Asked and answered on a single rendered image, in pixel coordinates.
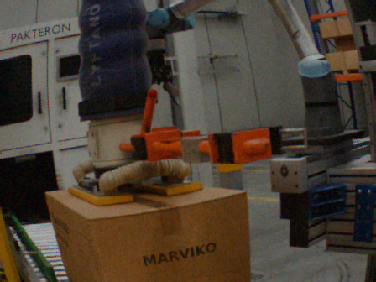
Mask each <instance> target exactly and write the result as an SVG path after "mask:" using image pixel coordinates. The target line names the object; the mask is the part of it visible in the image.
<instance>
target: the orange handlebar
mask: <svg viewBox="0 0 376 282"><path fill-rule="evenodd" d="M181 132H182V136H183V137H179V138H177V137H173V138H172V139H165V140H160V141H159V142H154V143H153V144H152V150H153V151H154V152H164V153H161V154H162V155H174V154H182V148H181V140H182V139H183V138H194V137H200V130H185V131H181ZM269 148H270V141H269V139H268V138H256V139H250V140H247V141H245V142H244V143H243V151H244V152H245V153H247V154H253V153H259V152H264V151H266V150H268V149H269ZM119 149H120V150H121V151H130V152H134V149H133V145H131V143H120V144H119ZM198 149H199V150H200V151H201V152H202V153H208V154H209V153H210V147H209V141H201V142H200V143H199V145H198Z"/></svg>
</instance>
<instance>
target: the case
mask: <svg viewBox="0 0 376 282"><path fill-rule="evenodd" d="M134 190H135V193H133V194H129V195H132V198H133V201H132V202H129V203H121V204H117V205H116V204H113V205H110V206H108V205H106V206H97V205H95V204H92V203H90V202H89V201H85V200H83V199H81V198H79V197H78V196H75V195H73V194H71V193H70V192H69V191H68V190H67V189H65V190H62V191H61V190H58V191H50V192H48V191H46V192H45V195H46V200H47V204H48V207H49V211H50V219H51V221H52V225H53V230H54V233H55V240H56V242H57V244H58V249H59V251H60V257H61V259H62V262H63V266H64V268H65V273H66V275H67V279H68V281H69V282H251V276H250V275H251V271H250V269H251V266H250V263H251V260H250V245H249V243H250V238H249V234H250V233H249V221H248V217H249V214H248V196H247V193H248V192H247V191H241V190H229V189H223V188H216V187H210V186H209V187H202V190H201V191H196V192H191V193H182V194H178V195H173V196H163V195H158V194H154V193H149V192H145V191H141V190H137V189H134Z"/></svg>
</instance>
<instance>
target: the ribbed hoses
mask: <svg viewBox="0 0 376 282"><path fill-rule="evenodd" d="M94 167H95V166H93V161H92V160H89V161H87V162H86V161H84V162H82V163H79V164H78V165H77V166H74V169H73V170H72V174H73V176H74V178H75V179H76V181H77V184H78V185H82V184H81V180H82V179H83V178H86V177H87V176H86V175H89V173H90V174H91V173H93V172H94ZM190 172H191V167H190V165H189V164H186V163H184V162H183V160H179V159H162V160H156V161H151V162H148V161H147V160H145V161H144V162H142V161H139V162H136V163H133V164H128V165H125V166H124V167H123V166H122V167H121V168H117V169H115V170H112V171H109V172H107V173H105V174H102V175H101V177H100V179H99V182H98V184H99V186H100V193H101V194H109V193H114V192H115V189H114V187H117V186H120V185H122V184H125V183H126V182H127V183H128V182H129V181H131V182H132V181H135V180H142V179H144V178H145V177H148V178H149V177H155V176H157V177H160V176H161V177H163V176H168V182H169V183H170V184H178V183H181V182H183V181H184V180H185V177H186V176H188V175H189V174H190Z"/></svg>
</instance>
